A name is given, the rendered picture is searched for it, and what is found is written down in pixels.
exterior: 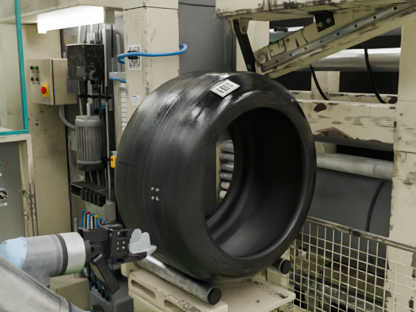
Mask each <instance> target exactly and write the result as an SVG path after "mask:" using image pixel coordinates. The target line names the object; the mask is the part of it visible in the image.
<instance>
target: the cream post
mask: <svg viewBox="0 0 416 312"><path fill-rule="evenodd" d="M123 10H124V11H123V22H124V53H127V52H128V45H141V52H145V53H167V52H173V51H179V28H178V0H123ZM141 68H142V70H128V57H125V74H126V109H127V123H128V121H129V119H130V118H131V116H132V114H133V113H134V112H135V110H136V108H137V107H138V105H132V103H131V95H140V102H142V101H143V100H144V99H145V97H146V96H148V94H150V93H151V92H152V91H153V90H155V89H156V88H157V87H158V86H160V85H162V84H163V83H165V82H166V81H168V80H170V79H173V78H175V77H177V76H179V75H180V67H179V55H174V56H159V57H147V56H141ZM133 300H134V312H154V311H152V310H150V309H149V308H148V307H146V306H144V305H143V304H141V303H139V302H138V301H137V300H135V299H133Z"/></svg>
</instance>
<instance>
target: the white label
mask: <svg viewBox="0 0 416 312"><path fill-rule="evenodd" d="M238 87H239V85H237V84H235V83H233V82H232V81H230V80H228V79H227V80H226V81H224V82H222V83H221V84H219V85H218V86H216V87H214V88H213V89H211V91H213V92H215V93H216V94H218V95H220V96H222V97H224V96H225V95H227V94H228V93H230V92H231V91H233V90H235V89H236V88H238Z"/></svg>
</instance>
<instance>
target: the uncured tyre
mask: <svg viewBox="0 0 416 312"><path fill-rule="evenodd" d="M227 79H228V80H230V81H232V82H233V83H235V84H237V85H239V87H238V88H236V89H235V90H233V91H231V92H230V93H228V94H227V95H225V96H224V97H222V96H220V95H218V94H216V93H215V92H213V91H211V89H213V88H214V87H216V86H218V85H219V84H221V83H222V82H224V81H226V80H227ZM226 128H228V130H229V132H230V135H231V137H232V142H233V150H234V166H233V174H232V179H231V182H230V185H229V187H228V190H227V193H226V195H225V197H224V198H223V200H222V202H221V203H220V205H219V206H218V208H216V210H215V211H214V212H213V213H212V214H211V215H210V216H209V217H208V218H206V219H205V217H204V209H203V203H202V190H203V182H204V175H205V172H206V167H207V163H208V161H209V157H210V155H211V153H212V150H213V148H214V146H215V144H216V142H217V141H218V139H219V137H220V136H221V134H222V133H223V132H224V130H225V129H226ZM119 162H122V163H127V164H129V165H133V167H130V166H127V165H123V164H120V163H119ZM316 170H317V160H316V147H315V143H314V137H313V133H312V131H311V128H310V125H309V122H308V120H307V118H306V116H305V114H304V112H303V110H302V108H301V106H300V104H299V103H298V102H297V100H296V98H295V97H294V96H293V95H292V94H291V93H290V91H289V90H287V89H286V88H285V87H284V86H283V85H282V84H280V83H279V82H277V81H276V80H274V79H271V78H269V77H266V76H264V75H262V74H258V73H256V72H249V71H194V72H189V73H185V74H182V75H180V76H177V77H175V78H173V79H170V80H168V81H166V82H165V83H163V84H162V85H160V86H158V87H157V88H156V89H155V90H153V91H152V92H151V93H150V94H148V96H146V97H145V99H144V100H143V101H142V102H141V103H140V105H139V106H138V107H137V108H136V110H135V112H134V113H133V114H132V116H131V118H130V119H129V121H128V123H127V125H126V127H125V129H124V132H123V135H122V137H121V140H120V143H119V147H118V151H117V154H116V161H115V195H116V202H117V205H118V209H119V212H120V214H121V217H122V220H123V222H124V224H125V226H126V228H127V229H132V233H133V231H134V230H135V229H140V230H141V232H142V234H143V233H145V232H147V233H148V234H149V237H150V245H155V246H156V247H157V249H156V251H157V252H159V253H161V254H163V255H164V257H165V258H166V259H164V258H162V257H160V256H159V255H158V253H157V252H156V251H154V252H153V253H152V254H150V255H151V256H153V257H154V258H156V259H158V260H160V261H162V262H164V263H166V264H168V265H170V266H172V267H174V268H176V269H178V270H180V271H182V272H184V273H186V274H188V275H190V276H192V277H194V278H196V279H199V280H201V281H205V282H210V283H217V284H233V283H237V282H242V281H244V280H248V279H250V278H252V277H254V276H256V275H258V274H259V273H261V272H262V271H264V270H265V269H267V268H268V267H269V266H270V265H271V264H273V263H274V262H276V260H278V258H280V257H281V256H282V255H283V254H284V252H286V250H288V248H289V247H290V245H291V244H292V243H293V242H294V240H295V238H296V237H297V235H298V234H299V232H300V230H301V228H302V226H303V224H304V222H305V220H306V217H307V215H308V212H309V209H310V206H311V202H312V199H313V194H314V189H315V184H316ZM151 185H155V186H160V203H158V202H152V201H151V200H150V187H151Z"/></svg>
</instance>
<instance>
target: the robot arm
mask: <svg viewBox="0 0 416 312"><path fill-rule="evenodd" d="M111 224H112V225H111ZM126 231H127V233H126ZM156 249H157V247H156V246H155V245H150V237H149V234H148V233H147V232H145V233H143V234H142V232H141V230H140V229H135V230H134V231H133V233H132V229H123V226H122V225H120V224H117V222H112V223H99V224H97V228H90V229H86V228H84V227H82V228H77V232H71V233H60V234H55V235H43V236H32V237H25V238H24V237H18V238H16V239H11V240H6V241H4V242H3V243H2V244H1V245H0V312H91V311H84V310H82V309H80V308H78V307H76V305H74V304H72V303H71V302H70V301H68V300H67V299H65V298H64V297H62V296H59V295H57V294H56V293H54V292H53V291H52V290H50V278H51V277H57V276H61V275H69V274H76V273H79V272H80V271H81V270H82V269H83V268H84V267H87V266H88V265H89V264H90V266H91V268H92V270H93V271H94V273H95V275H96V276H97V279H98V280H99V282H100V285H101V287H102V289H104V291H106V292H107V293H108V292H109V293H110V294H112V295H113V294H114V293H115V292H116V291H118V290H119V289H120V286H119V284H118V281H117V280H116V278H115V277H114V275H113V273H112V271H111V270H110V268H109V266H108V264H124V263H127V262H136V261H140V260H141V259H144V258H146V257H147V256H149V255H150V254H152V253H153V252H154V251H155V250H156Z"/></svg>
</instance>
